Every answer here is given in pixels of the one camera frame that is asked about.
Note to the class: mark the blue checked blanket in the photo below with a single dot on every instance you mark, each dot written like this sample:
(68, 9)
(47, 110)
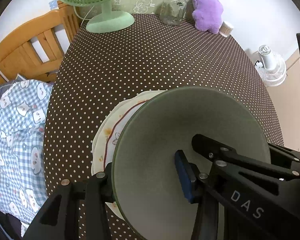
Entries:
(17, 135)

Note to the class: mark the white standing fan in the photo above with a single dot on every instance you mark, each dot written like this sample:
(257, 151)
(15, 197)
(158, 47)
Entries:
(272, 67)

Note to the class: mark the cotton swab container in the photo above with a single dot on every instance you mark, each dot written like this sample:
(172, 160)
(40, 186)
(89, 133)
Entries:
(226, 30)

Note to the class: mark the white plate with red pattern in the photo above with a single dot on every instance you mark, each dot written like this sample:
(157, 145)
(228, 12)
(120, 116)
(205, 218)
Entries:
(116, 132)

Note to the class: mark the dark cloth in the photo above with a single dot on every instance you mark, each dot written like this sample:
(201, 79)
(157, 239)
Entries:
(10, 227)

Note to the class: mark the grey-green ceramic bowl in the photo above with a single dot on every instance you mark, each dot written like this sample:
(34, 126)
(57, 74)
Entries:
(165, 135)

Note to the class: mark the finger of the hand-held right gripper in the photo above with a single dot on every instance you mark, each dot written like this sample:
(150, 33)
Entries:
(210, 147)
(287, 157)

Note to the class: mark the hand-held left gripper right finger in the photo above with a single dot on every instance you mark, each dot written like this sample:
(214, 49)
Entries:
(183, 177)

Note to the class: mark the wooden headboard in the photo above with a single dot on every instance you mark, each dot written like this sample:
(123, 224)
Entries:
(20, 50)

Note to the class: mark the purple plush toy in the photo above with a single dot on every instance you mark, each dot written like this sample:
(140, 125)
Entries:
(207, 10)

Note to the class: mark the large yellow floral plate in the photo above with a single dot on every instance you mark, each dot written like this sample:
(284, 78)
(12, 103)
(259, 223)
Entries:
(95, 155)

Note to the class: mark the glass jar with dark lid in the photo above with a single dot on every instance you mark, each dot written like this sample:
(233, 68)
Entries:
(173, 12)

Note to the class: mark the brown polka dot tablecloth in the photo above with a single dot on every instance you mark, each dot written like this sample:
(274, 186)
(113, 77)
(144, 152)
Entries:
(152, 62)

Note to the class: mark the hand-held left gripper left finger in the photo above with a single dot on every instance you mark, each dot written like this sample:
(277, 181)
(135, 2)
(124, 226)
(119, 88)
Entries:
(106, 185)

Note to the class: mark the beige door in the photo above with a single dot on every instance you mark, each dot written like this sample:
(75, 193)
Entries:
(290, 120)

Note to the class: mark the green desk fan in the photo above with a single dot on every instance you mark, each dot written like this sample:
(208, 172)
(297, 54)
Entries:
(107, 21)

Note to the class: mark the small scalloped yellow floral plate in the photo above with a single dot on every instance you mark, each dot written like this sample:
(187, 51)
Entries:
(107, 131)

